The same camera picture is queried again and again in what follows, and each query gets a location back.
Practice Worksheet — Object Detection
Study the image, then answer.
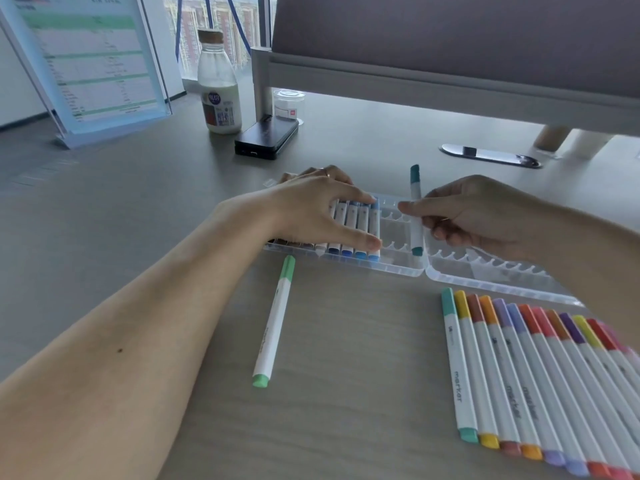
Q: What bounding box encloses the person's left forearm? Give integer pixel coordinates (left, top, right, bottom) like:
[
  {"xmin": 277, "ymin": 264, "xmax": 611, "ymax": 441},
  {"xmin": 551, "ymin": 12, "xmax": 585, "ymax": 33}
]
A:
[{"xmin": 0, "ymin": 204, "xmax": 273, "ymax": 480}]

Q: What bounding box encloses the orange-tipped white marker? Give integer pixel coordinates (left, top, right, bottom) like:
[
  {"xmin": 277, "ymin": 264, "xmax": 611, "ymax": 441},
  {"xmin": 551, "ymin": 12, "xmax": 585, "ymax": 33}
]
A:
[{"xmin": 479, "ymin": 294, "xmax": 545, "ymax": 461}]

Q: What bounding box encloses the small clear jar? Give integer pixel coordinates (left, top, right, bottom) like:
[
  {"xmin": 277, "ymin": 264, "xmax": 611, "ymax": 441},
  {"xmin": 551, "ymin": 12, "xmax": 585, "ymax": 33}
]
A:
[{"xmin": 272, "ymin": 88, "xmax": 306, "ymax": 121}]

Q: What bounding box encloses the crimson-ended white marker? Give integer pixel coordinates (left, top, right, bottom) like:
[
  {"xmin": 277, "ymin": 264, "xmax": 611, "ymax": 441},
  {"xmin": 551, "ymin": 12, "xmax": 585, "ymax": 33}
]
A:
[{"xmin": 585, "ymin": 318, "xmax": 640, "ymax": 395}]

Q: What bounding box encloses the sky-blue-ended white marker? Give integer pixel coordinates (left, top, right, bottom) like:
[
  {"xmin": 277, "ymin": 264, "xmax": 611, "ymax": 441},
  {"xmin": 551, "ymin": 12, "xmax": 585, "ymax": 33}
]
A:
[
  {"xmin": 367, "ymin": 197, "xmax": 382, "ymax": 261},
  {"xmin": 353, "ymin": 202, "xmax": 371, "ymax": 261}
]

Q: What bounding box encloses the red-orange marker cap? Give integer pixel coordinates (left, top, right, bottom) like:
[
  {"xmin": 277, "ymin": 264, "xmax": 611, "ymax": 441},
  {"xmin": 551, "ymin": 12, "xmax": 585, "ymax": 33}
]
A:
[{"xmin": 518, "ymin": 304, "xmax": 543, "ymax": 335}]

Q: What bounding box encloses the lavender marker cap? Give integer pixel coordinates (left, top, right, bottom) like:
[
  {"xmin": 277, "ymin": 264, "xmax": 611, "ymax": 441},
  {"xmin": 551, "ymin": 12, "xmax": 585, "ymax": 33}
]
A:
[{"xmin": 492, "ymin": 298, "xmax": 515, "ymax": 329}]

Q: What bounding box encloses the dusty-pink-ended white marker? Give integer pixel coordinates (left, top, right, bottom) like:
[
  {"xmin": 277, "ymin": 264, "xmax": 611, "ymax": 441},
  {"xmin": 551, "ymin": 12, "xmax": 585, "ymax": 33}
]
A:
[{"xmin": 466, "ymin": 293, "xmax": 523, "ymax": 455}]

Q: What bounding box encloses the white milk bottle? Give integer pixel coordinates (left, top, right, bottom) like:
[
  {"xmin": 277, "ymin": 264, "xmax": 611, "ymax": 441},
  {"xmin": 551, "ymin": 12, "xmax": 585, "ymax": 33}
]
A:
[{"xmin": 196, "ymin": 28, "xmax": 243, "ymax": 135}]

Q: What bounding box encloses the yellow-green-tipped white marker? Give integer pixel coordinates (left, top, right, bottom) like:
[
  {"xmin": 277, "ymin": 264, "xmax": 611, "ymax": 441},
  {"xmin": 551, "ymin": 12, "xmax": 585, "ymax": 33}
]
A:
[{"xmin": 572, "ymin": 315, "xmax": 640, "ymax": 421}]

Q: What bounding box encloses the pink marker cap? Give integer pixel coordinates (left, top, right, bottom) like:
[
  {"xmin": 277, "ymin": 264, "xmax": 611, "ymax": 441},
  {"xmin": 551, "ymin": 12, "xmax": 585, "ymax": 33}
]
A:
[{"xmin": 531, "ymin": 307, "xmax": 557, "ymax": 338}]

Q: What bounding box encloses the white paper cup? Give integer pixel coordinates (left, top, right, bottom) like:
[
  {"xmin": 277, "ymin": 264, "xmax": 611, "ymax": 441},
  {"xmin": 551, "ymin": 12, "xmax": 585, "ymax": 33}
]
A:
[{"xmin": 567, "ymin": 129, "xmax": 615, "ymax": 159}]

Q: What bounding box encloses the black rectangular power bank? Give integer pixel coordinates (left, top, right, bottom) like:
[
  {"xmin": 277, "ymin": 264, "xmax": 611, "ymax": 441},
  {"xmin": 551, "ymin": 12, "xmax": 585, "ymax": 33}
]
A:
[{"xmin": 233, "ymin": 114, "xmax": 300, "ymax": 161}]

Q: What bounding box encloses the yellow-green marker cap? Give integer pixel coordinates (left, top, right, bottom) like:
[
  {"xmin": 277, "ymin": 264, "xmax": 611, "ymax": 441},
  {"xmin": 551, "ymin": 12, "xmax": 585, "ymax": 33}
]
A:
[{"xmin": 572, "ymin": 315, "xmax": 603, "ymax": 349}]

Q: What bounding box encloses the purple marker cap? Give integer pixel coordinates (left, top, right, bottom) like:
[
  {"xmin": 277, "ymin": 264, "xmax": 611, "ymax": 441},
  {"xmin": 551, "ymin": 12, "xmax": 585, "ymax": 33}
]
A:
[{"xmin": 559, "ymin": 313, "xmax": 586, "ymax": 345}]

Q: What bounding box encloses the navy-ended white marker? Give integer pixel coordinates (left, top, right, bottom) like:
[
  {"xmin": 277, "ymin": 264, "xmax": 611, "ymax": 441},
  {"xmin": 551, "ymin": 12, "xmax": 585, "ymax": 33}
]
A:
[{"xmin": 327, "ymin": 200, "xmax": 347, "ymax": 255}]

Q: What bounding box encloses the person's right forearm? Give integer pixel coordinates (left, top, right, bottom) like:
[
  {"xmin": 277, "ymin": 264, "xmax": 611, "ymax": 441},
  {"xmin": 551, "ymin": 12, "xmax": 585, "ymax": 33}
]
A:
[{"xmin": 517, "ymin": 202, "xmax": 640, "ymax": 351}]

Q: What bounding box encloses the red-tipped white marker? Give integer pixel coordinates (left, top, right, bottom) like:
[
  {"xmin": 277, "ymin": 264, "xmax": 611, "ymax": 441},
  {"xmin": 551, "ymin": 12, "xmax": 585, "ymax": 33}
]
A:
[{"xmin": 518, "ymin": 304, "xmax": 613, "ymax": 478}]

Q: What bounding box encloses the grey desk divider shelf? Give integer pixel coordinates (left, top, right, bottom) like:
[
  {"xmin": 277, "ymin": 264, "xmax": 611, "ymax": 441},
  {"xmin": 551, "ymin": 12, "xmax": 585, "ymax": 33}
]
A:
[{"xmin": 271, "ymin": 0, "xmax": 640, "ymax": 98}]

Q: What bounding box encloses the periwinkle marker cap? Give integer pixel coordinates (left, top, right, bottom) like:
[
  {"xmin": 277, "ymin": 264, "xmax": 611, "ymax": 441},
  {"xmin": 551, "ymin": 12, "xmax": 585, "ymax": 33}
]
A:
[{"xmin": 505, "ymin": 303, "xmax": 529, "ymax": 334}]

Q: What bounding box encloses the blue-ended white marker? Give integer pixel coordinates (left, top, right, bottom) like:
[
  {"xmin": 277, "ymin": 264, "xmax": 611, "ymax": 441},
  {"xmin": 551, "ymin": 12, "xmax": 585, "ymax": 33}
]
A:
[{"xmin": 341, "ymin": 202, "xmax": 359, "ymax": 259}]

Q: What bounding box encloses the clear plastic marker case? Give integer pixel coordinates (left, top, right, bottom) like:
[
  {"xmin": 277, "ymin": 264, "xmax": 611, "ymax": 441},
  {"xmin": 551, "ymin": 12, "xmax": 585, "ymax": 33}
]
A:
[{"xmin": 262, "ymin": 179, "xmax": 586, "ymax": 308}]

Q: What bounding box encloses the purple-ended white marker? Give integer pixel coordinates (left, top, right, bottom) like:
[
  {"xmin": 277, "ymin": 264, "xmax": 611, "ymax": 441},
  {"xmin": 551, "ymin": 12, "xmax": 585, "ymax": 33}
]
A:
[{"xmin": 559, "ymin": 313, "xmax": 640, "ymax": 445}]

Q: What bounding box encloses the person's right hand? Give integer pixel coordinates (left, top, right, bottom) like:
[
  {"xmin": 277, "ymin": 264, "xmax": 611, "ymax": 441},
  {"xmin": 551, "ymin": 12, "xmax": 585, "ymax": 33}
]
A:
[{"xmin": 397, "ymin": 174, "xmax": 539, "ymax": 261}]

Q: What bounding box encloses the grey desk shelf riser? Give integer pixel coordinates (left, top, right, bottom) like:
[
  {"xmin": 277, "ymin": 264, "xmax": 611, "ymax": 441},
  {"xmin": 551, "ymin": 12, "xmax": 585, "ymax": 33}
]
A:
[{"xmin": 251, "ymin": 47, "xmax": 640, "ymax": 137}]

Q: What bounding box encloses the mint-ended white marker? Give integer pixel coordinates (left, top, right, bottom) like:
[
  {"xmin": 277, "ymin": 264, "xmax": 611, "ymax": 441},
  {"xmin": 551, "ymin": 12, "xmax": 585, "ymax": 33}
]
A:
[{"xmin": 441, "ymin": 288, "xmax": 479, "ymax": 443}]

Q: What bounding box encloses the lavender-ended white marker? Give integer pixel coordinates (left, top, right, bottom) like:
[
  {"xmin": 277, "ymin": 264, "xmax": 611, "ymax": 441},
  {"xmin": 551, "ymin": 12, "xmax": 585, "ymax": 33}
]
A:
[{"xmin": 492, "ymin": 298, "xmax": 567, "ymax": 467}]

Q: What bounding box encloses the copper-ended white marker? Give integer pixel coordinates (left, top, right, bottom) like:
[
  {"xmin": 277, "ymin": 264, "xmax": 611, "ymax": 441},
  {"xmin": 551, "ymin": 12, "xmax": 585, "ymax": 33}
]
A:
[{"xmin": 545, "ymin": 309, "xmax": 640, "ymax": 471}]

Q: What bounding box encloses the copper marker cap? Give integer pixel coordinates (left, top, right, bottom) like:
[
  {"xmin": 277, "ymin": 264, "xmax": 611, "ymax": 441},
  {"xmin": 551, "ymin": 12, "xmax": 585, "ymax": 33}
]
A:
[{"xmin": 545, "ymin": 309, "xmax": 571, "ymax": 341}]

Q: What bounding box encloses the pink-ended white marker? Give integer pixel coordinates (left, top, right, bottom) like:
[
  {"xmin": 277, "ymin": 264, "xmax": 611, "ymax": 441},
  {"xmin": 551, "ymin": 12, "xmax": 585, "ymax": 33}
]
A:
[{"xmin": 531, "ymin": 307, "xmax": 636, "ymax": 480}]

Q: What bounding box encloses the brown paper cup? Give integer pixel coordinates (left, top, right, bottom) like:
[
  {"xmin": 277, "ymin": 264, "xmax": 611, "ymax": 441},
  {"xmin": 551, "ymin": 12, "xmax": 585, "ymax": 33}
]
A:
[{"xmin": 532, "ymin": 125, "xmax": 571, "ymax": 153}]

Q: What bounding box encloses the person's left hand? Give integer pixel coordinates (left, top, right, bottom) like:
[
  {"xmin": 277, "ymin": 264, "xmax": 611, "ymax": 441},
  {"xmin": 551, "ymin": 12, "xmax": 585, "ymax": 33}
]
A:
[{"xmin": 212, "ymin": 165, "xmax": 383, "ymax": 253}]

